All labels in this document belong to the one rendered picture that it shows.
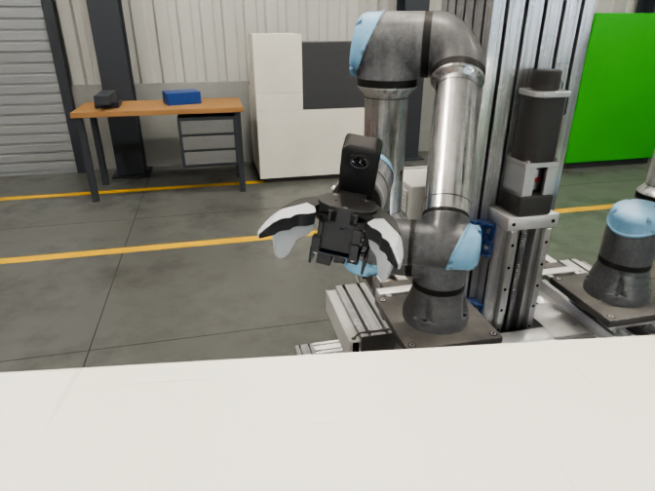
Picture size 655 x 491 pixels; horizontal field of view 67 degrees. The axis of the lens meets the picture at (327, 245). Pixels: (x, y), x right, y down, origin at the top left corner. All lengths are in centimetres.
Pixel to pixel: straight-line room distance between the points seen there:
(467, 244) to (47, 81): 609
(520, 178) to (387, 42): 46
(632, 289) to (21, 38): 620
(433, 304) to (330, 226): 55
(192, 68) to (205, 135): 139
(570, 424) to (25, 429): 17
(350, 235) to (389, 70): 44
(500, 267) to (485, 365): 109
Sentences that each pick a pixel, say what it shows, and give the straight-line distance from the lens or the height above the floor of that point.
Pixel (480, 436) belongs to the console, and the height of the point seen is 155.
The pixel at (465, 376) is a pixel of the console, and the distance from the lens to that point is 19.
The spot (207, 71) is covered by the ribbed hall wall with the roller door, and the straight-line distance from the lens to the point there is 641.
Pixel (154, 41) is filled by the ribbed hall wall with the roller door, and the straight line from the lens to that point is 645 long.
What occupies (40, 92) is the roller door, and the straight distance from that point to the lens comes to 663.
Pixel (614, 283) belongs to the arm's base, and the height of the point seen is 109.
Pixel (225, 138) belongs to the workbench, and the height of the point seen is 58.
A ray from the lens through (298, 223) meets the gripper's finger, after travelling 56.
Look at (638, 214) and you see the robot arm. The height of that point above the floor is 126.
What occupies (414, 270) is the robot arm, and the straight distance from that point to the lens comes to 107.
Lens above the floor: 167
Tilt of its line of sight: 25 degrees down
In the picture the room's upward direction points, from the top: straight up
